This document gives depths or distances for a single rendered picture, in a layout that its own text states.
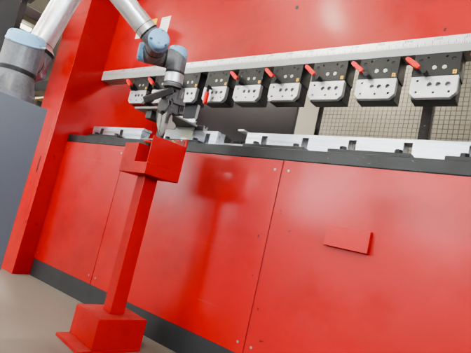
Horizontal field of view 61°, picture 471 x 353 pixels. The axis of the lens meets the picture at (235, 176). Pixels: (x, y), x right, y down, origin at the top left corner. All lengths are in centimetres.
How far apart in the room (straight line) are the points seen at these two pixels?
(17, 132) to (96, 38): 156
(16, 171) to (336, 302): 109
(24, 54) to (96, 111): 140
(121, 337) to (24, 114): 85
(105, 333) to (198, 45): 148
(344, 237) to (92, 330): 94
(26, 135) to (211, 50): 111
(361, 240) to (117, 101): 204
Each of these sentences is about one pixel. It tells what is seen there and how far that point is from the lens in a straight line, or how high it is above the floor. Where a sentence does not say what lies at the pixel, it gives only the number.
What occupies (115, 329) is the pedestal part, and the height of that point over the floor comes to 9.
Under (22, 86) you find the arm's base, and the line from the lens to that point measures 145.
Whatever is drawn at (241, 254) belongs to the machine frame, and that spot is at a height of 44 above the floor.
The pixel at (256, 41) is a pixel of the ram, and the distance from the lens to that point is 202.
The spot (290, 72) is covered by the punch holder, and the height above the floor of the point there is 124.
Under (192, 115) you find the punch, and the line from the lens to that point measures 213.
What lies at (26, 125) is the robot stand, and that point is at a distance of 143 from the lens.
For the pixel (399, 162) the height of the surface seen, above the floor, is 85.
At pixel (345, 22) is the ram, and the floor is 145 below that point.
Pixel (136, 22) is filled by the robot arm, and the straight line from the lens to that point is 156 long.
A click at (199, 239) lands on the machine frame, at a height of 46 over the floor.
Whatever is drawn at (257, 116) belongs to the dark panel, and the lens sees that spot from 253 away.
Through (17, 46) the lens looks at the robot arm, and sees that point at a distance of 149.
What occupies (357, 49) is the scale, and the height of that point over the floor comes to 132.
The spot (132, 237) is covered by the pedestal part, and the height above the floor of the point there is 41.
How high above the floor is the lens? 54
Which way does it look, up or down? 7 degrees up
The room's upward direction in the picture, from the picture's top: 13 degrees clockwise
